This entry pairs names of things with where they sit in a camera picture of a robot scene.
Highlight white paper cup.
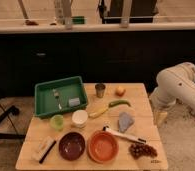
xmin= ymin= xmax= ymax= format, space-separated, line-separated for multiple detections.
xmin=72 ymin=110 xmax=88 ymax=128

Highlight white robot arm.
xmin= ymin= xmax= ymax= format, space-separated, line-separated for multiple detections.
xmin=149 ymin=62 xmax=195 ymax=126

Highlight small metal cup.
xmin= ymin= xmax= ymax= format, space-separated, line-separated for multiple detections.
xmin=95 ymin=83 xmax=106 ymax=98

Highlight light green plastic cup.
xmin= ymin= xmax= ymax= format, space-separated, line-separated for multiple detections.
xmin=50 ymin=115 xmax=63 ymax=131

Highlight bunch of brown grapes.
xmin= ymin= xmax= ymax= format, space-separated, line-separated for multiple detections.
xmin=129 ymin=143 xmax=157 ymax=159

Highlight yellow-orange fruit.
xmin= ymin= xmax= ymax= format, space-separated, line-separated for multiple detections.
xmin=115 ymin=86 xmax=126 ymax=96

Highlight white black-tipped utensil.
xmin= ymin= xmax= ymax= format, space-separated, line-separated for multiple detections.
xmin=103 ymin=126 xmax=146 ymax=144

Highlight orange bowl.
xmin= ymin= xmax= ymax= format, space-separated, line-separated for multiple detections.
xmin=87 ymin=131 xmax=119 ymax=164

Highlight grey sponge block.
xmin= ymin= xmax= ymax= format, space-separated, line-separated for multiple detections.
xmin=68 ymin=98 xmax=80 ymax=107

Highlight dark purple bowl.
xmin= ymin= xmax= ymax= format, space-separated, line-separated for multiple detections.
xmin=59 ymin=132 xmax=86 ymax=161

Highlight small utensil in tray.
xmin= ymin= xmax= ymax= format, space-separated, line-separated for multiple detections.
xmin=53 ymin=89 xmax=62 ymax=110

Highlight green plastic tray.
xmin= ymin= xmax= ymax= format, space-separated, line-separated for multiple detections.
xmin=35 ymin=76 xmax=88 ymax=118

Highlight green container on counter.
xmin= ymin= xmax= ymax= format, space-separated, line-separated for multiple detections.
xmin=72 ymin=16 xmax=85 ymax=24

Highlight black chair base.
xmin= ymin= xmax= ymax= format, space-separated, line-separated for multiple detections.
xmin=0 ymin=106 xmax=25 ymax=140

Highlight white brush with black handle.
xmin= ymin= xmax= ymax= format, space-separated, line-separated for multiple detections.
xmin=32 ymin=136 xmax=56 ymax=163

